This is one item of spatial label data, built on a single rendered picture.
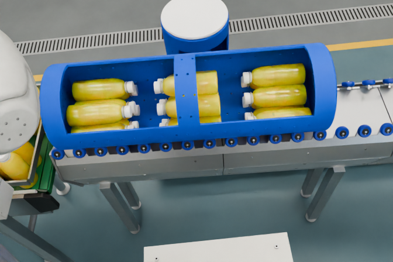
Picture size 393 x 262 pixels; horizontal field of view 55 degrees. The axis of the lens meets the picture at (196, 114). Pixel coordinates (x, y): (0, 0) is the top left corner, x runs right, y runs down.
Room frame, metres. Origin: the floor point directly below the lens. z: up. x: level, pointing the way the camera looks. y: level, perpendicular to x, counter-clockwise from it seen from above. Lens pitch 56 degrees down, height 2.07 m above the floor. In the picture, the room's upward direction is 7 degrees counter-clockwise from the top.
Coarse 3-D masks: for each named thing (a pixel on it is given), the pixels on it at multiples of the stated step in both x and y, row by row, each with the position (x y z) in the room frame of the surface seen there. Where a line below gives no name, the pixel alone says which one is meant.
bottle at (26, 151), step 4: (24, 144) 0.67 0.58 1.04; (28, 144) 0.68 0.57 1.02; (20, 148) 0.66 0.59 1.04; (24, 148) 0.67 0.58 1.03; (28, 148) 0.67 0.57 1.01; (32, 148) 0.69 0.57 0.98; (16, 152) 0.65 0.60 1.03; (20, 152) 0.65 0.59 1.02; (24, 152) 0.66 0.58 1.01; (28, 152) 0.67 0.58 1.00; (32, 152) 0.68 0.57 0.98; (24, 156) 0.65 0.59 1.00; (28, 156) 0.66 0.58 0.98; (32, 156) 0.67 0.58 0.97; (40, 156) 0.69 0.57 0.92; (28, 160) 0.65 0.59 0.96; (40, 160) 0.68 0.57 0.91
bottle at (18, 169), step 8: (8, 160) 0.60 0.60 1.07; (16, 160) 0.61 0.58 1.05; (24, 160) 0.63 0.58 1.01; (0, 168) 0.59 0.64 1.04; (8, 168) 0.58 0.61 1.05; (16, 168) 0.59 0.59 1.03; (24, 168) 0.60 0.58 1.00; (8, 176) 0.58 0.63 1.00; (16, 176) 0.58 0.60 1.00; (24, 176) 0.59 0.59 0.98; (32, 184) 0.59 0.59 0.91
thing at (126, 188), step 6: (120, 186) 0.81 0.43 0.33; (126, 186) 0.81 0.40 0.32; (132, 186) 0.85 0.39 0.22; (126, 192) 0.81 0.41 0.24; (132, 192) 0.82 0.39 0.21; (126, 198) 0.81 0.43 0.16; (132, 198) 0.81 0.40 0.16; (138, 198) 0.85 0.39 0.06; (132, 204) 0.81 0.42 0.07; (138, 204) 0.82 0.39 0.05
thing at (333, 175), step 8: (328, 168) 0.67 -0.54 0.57; (336, 168) 0.64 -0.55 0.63; (344, 168) 0.63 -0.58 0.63; (328, 176) 0.64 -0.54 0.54; (336, 176) 0.62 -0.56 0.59; (320, 184) 0.66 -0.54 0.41; (328, 184) 0.62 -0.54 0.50; (336, 184) 0.62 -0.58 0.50; (320, 192) 0.64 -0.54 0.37; (328, 192) 0.62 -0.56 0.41; (312, 200) 0.66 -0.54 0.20; (320, 200) 0.62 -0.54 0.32; (312, 208) 0.63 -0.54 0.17; (320, 208) 0.62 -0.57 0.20; (312, 216) 0.62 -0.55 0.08
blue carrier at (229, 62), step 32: (64, 64) 0.84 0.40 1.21; (96, 64) 0.83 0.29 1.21; (128, 64) 0.88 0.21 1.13; (160, 64) 0.88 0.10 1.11; (192, 64) 0.76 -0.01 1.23; (224, 64) 0.87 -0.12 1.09; (256, 64) 0.86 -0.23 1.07; (320, 64) 0.70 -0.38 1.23; (64, 96) 0.82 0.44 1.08; (160, 96) 0.84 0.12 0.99; (192, 96) 0.66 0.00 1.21; (224, 96) 0.81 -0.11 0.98; (320, 96) 0.62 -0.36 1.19; (64, 128) 0.64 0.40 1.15; (160, 128) 0.61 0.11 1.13; (192, 128) 0.60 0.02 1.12; (224, 128) 0.60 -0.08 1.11; (256, 128) 0.59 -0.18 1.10; (288, 128) 0.59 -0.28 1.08; (320, 128) 0.58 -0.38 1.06
